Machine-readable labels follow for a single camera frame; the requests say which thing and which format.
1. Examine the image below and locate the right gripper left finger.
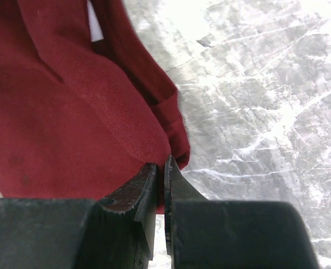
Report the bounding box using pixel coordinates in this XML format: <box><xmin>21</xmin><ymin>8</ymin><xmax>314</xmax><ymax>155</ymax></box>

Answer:
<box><xmin>0</xmin><ymin>164</ymin><xmax>158</xmax><ymax>268</ymax></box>

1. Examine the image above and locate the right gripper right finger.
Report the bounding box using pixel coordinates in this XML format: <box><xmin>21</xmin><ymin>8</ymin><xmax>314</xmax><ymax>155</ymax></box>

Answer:
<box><xmin>164</xmin><ymin>157</ymin><xmax>319</xmax><ymax>268</ymax></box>

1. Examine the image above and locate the dark red t-shirt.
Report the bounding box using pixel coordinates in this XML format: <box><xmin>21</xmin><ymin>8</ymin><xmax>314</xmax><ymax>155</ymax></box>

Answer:
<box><xmin>0</xmin><ymin>1</ymin><xmax>190</xmax><ymax>199</ymax></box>

